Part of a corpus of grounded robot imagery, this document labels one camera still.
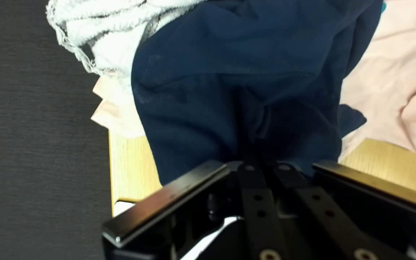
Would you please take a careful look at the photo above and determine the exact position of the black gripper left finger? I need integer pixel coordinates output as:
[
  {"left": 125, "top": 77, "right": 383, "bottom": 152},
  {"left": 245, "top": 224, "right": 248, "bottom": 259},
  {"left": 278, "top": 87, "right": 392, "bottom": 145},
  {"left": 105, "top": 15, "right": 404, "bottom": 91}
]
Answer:
[{"left": 236, "top": 161, "right": 292, "bottom": 260}]

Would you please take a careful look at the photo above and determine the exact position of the peach cloth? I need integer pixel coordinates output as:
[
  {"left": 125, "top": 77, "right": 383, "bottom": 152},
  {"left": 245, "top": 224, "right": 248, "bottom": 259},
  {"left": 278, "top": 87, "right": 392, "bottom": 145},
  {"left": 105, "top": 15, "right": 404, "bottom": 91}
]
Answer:
[{"left": 90, "top": 0, "right": 416, "bottom": 161}]

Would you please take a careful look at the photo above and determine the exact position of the dark blue shirt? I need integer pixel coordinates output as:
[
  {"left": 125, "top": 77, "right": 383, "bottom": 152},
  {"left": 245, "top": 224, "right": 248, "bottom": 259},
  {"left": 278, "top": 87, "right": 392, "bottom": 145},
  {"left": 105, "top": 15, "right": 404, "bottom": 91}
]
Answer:
[{"left": 131, "top": 0, "right": 388, "bottom": 187}]

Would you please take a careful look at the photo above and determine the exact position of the white cloth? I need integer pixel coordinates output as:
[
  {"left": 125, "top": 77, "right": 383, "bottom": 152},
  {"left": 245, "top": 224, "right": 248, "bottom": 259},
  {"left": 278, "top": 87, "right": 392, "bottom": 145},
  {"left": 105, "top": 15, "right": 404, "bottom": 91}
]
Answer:
[{"left": 45, "top": 0, "right": 206, "bottom": 78}]

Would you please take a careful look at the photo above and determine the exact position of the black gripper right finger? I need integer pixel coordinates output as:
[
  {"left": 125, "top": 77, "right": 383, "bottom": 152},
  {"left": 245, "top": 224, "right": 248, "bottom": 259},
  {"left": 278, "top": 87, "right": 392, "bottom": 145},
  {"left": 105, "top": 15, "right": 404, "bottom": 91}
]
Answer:
[{"left": 271, "top": 161, "right": 399, "bottom": 260}]

